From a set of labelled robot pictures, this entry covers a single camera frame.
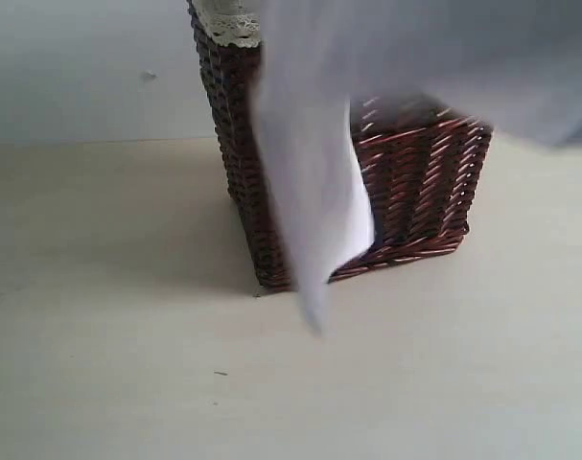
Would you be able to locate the white t-shirt with red lettering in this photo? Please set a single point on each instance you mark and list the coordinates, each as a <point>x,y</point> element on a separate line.
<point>516,65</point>

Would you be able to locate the dark brown wicker basket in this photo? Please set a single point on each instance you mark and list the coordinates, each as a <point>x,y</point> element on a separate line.
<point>420,166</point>

